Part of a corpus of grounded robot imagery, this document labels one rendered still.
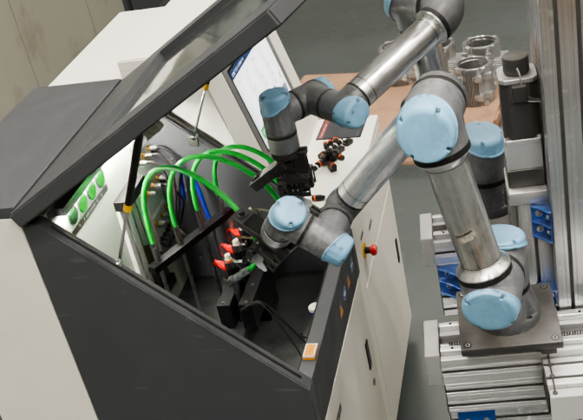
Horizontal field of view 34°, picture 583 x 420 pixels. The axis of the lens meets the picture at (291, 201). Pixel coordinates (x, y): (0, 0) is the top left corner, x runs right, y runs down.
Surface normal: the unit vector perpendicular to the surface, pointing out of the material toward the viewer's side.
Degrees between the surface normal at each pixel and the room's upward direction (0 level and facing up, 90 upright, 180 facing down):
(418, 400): 0
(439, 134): 83
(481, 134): 8
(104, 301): 90
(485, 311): 97
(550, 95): 90
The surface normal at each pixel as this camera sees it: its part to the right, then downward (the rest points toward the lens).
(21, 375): -0.19, 0.52
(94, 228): 0.96, -0.07
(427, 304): -0.19, -0.85
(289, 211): 0.21, -0.35
